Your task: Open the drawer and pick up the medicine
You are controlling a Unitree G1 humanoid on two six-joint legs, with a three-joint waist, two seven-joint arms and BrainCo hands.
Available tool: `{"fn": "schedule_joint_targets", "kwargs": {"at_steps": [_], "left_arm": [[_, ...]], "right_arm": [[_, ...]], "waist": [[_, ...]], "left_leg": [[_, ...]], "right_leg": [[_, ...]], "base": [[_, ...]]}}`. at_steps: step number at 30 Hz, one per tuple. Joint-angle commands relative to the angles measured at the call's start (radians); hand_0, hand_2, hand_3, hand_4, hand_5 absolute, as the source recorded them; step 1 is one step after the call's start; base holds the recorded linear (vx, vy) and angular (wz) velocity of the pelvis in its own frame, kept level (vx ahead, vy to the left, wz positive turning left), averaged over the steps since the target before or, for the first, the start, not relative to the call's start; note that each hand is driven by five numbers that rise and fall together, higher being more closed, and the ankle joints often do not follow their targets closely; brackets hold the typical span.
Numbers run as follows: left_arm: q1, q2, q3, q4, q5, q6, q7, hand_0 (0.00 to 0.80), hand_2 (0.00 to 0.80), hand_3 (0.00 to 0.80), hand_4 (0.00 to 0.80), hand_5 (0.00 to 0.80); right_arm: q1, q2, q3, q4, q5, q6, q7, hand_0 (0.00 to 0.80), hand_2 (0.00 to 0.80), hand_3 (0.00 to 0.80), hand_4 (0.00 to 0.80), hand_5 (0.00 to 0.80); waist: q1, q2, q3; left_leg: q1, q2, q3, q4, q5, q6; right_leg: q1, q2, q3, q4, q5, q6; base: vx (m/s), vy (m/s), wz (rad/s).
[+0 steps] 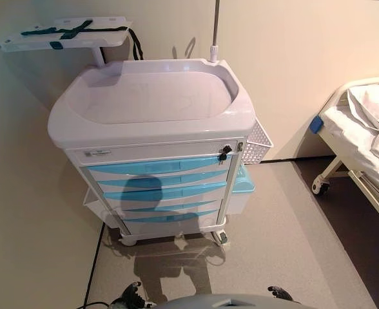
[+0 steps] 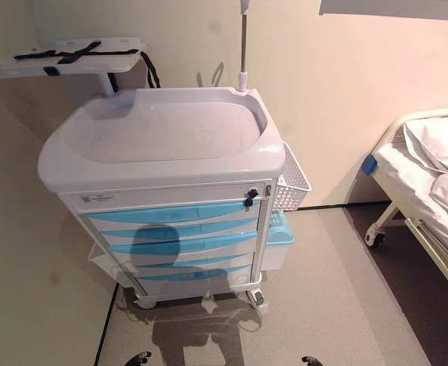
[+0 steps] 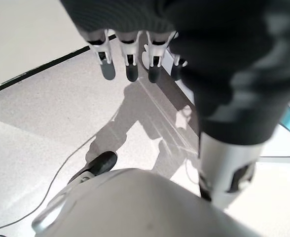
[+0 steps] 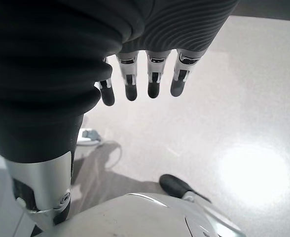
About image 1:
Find dark green strap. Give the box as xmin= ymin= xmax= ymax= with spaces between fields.
xmin=20 ymin=19 xmax=130 ymax=50

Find white folded blanket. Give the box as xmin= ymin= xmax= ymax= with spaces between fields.
xmin=347 ymin=82 xmax=379 ymax=158

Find white top drawer with lock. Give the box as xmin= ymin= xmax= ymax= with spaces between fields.
xmin=75 ymin=141 xmax=240 ymax=167

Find white cart caster wheel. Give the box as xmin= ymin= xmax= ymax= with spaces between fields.
xmin=119 ymin=234 xmax=139 ymax=247

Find white medical cart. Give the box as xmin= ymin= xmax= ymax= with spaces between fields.
xmin=47 ymin=59 xmax=257 ymax=247

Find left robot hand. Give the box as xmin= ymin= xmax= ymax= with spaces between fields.
xmin=110 ymin=280 xmax=157 ymax=309

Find white side bin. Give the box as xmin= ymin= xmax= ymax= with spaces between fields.
xmin=82 ymin=187 xmax=122 ymax=229

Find bed caster wheel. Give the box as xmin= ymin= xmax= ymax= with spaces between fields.
xmin=311 ymin=178 xmax=331 ymax=196

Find white defibrillator shelf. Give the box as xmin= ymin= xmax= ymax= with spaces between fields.
xmin=0 ymin=16 xmax=134 ymax=69

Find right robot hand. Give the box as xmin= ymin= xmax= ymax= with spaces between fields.
xmin=267 ymin=285 xmax=302 ymax=304

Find grey robot torso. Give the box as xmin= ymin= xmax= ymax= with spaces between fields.
xmin=152 ymin=292 xmax=318 ymax=309

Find white perforated side basket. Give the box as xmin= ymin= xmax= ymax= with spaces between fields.
xmin=242 ymin=117 xmax=274 ymax=166

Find black keys in lock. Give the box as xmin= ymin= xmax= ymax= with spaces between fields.
xmin=218 ymin=145 xmax=233 ymax=162

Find blue bed corner bumper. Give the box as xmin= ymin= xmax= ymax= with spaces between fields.
xmin=309 ymin=117 xmax=325 ymax=133

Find cart caster wheel with brake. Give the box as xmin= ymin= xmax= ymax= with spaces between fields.
xmin=212 ymin=226 xmax=229 ymax=247

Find black floor cable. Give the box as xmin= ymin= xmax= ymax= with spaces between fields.
xmin=78 ymin=221 xmax=106 ymax=309

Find blue-lidded white waste bin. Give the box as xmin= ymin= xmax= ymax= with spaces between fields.
xmin=224 ymin=163 xmax=257 ymax=217

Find white hospital bed frame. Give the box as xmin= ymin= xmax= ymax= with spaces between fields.
xmin=309 ymin=75 xmax=379 ymax=227

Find metal IV pole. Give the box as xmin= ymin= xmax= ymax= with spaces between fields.
xmin=208 ymin=0 xmax=222 ymax=64

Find blue-handled cart drawer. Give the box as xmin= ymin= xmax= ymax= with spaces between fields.
xmin=102 ymin=182 xmax=228 ymax=212
xmin=87 ymin=158 xmax=235 ymax=185
xmin=117 ymin=199 xmax=222 ymax=220
xmin=96 ymin=170 xmax=231 ymax=195

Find white bed mattress sheet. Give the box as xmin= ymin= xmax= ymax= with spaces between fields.
xmin=321 ymin=102 xmax=379 ymax=197

